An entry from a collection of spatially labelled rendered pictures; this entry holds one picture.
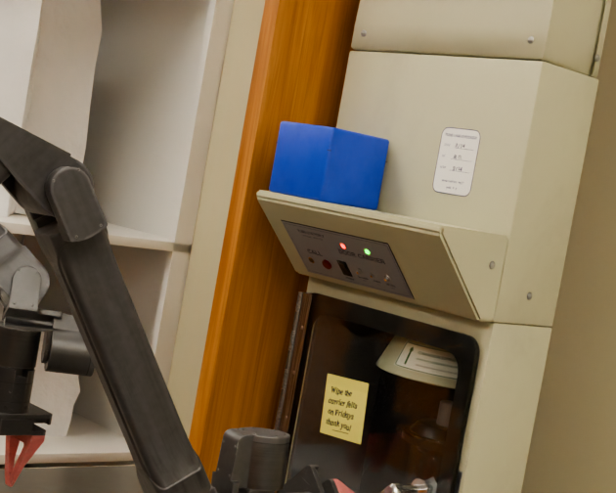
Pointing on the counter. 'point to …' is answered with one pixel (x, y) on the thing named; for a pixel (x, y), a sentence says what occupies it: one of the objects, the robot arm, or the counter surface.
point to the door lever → (407, 487)
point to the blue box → (329, 164)
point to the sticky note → (344, 408)
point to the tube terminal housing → (482, 215)
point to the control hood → (406, 252)
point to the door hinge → (289, 349)
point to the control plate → (379, 264)
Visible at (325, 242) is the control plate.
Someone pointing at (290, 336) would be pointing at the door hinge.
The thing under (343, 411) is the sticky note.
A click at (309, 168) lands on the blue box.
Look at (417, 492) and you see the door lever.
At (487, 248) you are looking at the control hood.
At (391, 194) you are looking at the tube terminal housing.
